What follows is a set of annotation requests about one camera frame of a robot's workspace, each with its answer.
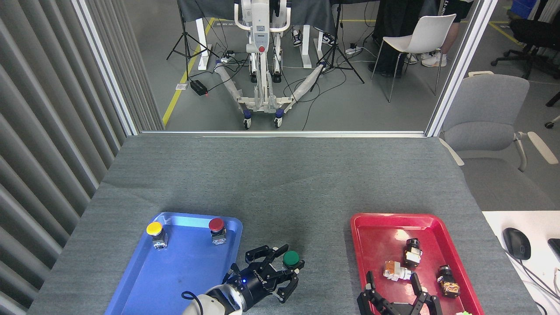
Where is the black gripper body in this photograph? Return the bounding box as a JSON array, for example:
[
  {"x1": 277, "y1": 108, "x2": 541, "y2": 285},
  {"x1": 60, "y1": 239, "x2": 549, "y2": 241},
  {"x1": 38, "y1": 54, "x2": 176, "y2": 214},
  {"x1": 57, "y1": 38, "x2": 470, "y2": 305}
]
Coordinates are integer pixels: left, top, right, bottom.
[
  {"x1": 236, "y1": 267, "x2": 278, "y2": 310},
  {"x1": 383, "y1": 303, "x2": 416, "y2": 315}
]

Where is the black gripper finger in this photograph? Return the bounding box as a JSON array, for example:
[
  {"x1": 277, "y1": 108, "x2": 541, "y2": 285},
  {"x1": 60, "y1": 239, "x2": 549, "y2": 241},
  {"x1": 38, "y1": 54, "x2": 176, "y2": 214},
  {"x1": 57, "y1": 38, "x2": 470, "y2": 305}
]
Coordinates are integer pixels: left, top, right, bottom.
[
  {"x1": 244, "y1": 244, "x2": 290, "y2": 269},
  {"x1": 357, "y1": 271, "x2": 388, "y2": 315},
  {"x1": 411, "y1": 273, "x2": 442, "y2": 315},
  {"x1": 274, "y1": 261, "x2": 306, "y2": 304}
]

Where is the green push button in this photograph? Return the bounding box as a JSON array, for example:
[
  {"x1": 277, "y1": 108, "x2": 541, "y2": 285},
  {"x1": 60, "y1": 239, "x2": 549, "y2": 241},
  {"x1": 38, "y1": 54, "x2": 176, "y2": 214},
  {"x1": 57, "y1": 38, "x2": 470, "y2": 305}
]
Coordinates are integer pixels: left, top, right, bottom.
[{"x1": 282, "y1": 250, "x2": 305, "y2": 274}]

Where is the red push button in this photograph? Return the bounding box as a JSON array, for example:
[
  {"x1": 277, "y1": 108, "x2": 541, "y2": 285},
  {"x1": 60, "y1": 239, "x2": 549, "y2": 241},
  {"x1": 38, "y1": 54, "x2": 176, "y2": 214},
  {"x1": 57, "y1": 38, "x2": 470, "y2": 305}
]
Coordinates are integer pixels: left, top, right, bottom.
[{"x1": 208, "y1": 218, "x2": 228, "y2": 245}]

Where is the yellow push button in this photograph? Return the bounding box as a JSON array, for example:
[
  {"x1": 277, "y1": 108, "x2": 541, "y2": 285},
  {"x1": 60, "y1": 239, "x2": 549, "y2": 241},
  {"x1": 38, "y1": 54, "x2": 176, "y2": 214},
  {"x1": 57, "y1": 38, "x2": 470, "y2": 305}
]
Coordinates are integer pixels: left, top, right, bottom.
[{"x1": 146, "y1": 222, "x2": 169, "y2": 251}]

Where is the red plastic tray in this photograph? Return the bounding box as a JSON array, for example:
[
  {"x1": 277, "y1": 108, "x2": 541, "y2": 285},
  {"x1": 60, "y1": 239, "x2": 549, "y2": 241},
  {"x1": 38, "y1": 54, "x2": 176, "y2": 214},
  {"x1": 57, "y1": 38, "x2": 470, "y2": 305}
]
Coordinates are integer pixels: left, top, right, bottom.
[{"x1": 350, "y1": 213, "x2": 485, "y2": 315}]

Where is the grey table cloth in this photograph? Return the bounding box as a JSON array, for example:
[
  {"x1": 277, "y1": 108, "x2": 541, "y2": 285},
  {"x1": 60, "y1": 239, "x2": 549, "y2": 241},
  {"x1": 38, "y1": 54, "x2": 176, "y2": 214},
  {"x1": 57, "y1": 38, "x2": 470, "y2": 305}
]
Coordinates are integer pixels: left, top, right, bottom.
[{"x1": 27, "y1": 133, "x2": 541, "y2": 315}]

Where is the blue plastic tray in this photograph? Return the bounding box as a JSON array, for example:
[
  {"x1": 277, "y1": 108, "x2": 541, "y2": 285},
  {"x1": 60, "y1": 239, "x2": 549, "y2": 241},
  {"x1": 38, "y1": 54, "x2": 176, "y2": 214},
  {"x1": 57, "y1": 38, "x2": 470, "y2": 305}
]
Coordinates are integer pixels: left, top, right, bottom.
[{"x1": 105, "y1": 212, "x2": 243, "y2": 315}]

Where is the black computer mouse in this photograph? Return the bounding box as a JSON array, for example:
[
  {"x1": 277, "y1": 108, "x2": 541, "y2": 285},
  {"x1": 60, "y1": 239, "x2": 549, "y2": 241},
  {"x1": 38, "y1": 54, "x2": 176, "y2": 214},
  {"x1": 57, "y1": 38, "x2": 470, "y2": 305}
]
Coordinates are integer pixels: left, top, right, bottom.
[{"x1": 502, "y1": 227, "x2": 532, "y2": 261}]

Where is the white side table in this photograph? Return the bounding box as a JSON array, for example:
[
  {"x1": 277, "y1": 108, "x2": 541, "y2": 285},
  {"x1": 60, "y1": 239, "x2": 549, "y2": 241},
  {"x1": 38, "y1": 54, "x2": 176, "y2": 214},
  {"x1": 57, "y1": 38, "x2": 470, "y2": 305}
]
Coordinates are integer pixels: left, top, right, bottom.
[{"x1": 482, "y1": 211, "x2": 560, "y2": 315}]

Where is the silver crossbar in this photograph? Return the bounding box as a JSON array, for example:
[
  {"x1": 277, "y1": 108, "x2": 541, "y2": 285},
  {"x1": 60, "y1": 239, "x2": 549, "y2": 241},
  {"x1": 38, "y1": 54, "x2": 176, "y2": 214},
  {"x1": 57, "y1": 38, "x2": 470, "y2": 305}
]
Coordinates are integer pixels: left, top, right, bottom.
[{"x1": 140, "y1": 130, "x2": 427, "y2": 138}]

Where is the grey office chair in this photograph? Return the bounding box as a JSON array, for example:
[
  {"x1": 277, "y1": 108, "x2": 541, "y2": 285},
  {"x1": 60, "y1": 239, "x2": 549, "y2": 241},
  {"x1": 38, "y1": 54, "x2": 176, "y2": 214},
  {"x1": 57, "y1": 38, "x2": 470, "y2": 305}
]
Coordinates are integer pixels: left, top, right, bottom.
[{"x1": 439, "y1": 71, "x2": 560, "y2": 211}]

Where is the white table leg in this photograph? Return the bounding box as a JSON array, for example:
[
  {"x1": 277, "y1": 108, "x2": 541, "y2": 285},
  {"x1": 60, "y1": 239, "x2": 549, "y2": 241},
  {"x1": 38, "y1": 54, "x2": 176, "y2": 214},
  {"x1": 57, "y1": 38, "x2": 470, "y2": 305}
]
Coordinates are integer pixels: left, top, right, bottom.
[
  {"x1": 196, "y1": 18, "x2": 212, "y2": 70},
  {"x1": 301, "y1": 25, "x2": 312, "y2": 69}
]

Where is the person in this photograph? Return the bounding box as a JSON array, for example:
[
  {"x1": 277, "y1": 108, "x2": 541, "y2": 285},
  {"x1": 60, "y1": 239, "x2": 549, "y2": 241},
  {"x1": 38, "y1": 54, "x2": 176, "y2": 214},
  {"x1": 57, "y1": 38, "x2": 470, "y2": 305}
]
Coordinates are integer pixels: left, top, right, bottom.
[
  {"x1": 368, "y1": 0, "x2": 440, "y2": 78},
  {"x1": 422, "y1": 0, "x2": 475, "y2": 68},
  {"x1": 291, "y1": 29, "x2": 338, "y2": 47}
]

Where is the black tripod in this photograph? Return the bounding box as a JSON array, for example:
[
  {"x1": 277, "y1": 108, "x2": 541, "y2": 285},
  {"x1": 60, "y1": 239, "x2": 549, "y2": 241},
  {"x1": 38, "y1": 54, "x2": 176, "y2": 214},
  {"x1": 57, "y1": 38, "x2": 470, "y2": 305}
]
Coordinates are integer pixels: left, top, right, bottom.
[
  {"x1": 311, "y1": 0, "x2": 365, "y2": 92},
  {"x1": 166, "y1": 0, "x2": 219, "y2": 81}
]

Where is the white wheeled stand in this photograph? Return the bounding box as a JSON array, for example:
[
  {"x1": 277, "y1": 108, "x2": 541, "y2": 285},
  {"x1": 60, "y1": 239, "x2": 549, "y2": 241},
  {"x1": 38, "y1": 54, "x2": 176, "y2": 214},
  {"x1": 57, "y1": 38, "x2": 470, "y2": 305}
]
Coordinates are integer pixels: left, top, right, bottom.
[{"x1": 214, "y1": 0, "x2": 326, "y2": 130}]

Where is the black chair base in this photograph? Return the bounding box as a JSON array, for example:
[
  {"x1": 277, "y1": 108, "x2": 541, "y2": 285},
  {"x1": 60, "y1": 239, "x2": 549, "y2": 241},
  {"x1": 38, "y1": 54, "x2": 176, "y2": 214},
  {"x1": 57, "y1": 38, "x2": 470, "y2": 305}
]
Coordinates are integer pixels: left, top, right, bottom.
[{"x1": 545, "y1": 91, "x2": 560, "y2": 130}]

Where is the dark table cover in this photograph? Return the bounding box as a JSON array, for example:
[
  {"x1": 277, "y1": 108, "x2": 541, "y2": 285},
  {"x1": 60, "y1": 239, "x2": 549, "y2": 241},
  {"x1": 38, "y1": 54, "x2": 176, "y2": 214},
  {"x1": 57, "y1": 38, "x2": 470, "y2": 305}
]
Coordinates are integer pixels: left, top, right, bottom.
[{"x1": 177, "y1": 0, "x2": 337, "y2": 35}]

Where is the white plastic chair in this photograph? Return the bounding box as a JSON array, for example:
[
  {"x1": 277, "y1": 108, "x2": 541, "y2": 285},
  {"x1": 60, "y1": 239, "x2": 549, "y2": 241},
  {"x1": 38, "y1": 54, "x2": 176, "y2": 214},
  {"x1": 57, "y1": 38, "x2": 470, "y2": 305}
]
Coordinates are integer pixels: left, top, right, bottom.
[{"x1": 371, "y1": 14, "x2": 457, "y2": 103}]

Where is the black office chair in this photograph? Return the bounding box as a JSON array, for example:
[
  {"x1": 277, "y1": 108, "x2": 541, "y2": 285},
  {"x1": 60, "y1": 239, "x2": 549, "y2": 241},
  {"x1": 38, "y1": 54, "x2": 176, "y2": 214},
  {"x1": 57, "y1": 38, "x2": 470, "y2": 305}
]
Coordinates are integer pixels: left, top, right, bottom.
[{"x1": 491, "y1": 17, "x2": 560, "y2": 80}]

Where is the blue bin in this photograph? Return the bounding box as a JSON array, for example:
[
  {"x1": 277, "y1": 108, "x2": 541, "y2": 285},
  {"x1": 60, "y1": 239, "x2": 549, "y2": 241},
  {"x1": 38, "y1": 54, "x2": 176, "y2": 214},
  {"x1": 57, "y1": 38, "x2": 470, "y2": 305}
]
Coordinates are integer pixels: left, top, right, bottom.
[{"x1": 511, "y1": 0, "x2": 538, "y2": 19}]

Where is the black and orange switch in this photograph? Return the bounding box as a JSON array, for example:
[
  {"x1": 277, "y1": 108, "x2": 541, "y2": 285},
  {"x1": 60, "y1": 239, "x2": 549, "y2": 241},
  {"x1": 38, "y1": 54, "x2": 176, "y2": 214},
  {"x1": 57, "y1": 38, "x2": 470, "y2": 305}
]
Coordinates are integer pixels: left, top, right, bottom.
[{"x1": 437, "y1": 265, "x2": 461, "y2": 298}]

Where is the white and orange switch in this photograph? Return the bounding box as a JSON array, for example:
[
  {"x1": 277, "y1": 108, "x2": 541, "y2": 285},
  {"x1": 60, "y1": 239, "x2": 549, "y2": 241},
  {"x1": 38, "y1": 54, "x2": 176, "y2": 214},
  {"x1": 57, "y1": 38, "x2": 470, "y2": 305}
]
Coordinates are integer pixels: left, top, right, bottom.
[{"x1": 384, "y1": 261, "x2": 416, "y2": 283}]

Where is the black and white switch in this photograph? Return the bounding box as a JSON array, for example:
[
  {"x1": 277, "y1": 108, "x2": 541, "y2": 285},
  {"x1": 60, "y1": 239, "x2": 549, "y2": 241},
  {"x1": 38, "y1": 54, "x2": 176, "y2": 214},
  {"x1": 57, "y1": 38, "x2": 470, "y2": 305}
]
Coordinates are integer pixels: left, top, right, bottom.
[{"x1": 402, "y1": 238, "x2": 423, "y2": 268}]

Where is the black mouse cable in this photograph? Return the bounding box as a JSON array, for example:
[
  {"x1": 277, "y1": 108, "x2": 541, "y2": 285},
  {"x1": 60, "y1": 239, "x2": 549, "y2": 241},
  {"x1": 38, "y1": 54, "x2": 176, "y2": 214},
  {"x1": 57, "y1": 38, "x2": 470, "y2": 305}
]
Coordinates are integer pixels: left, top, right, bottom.
[{"x1": 507, "y1": 249, "x2": 560, "y2": 302}]

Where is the silver post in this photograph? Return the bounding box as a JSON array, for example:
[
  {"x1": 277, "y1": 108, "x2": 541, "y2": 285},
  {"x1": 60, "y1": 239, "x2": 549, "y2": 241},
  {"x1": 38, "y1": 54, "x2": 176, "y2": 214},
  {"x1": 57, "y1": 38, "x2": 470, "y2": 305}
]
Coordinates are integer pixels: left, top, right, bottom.
[
  {"x1": 425, "y1": 0, "x2": 499, "y2": 137},
  {"x1": 72, "y1": 0, "x2": 140, "y2": 136}
]

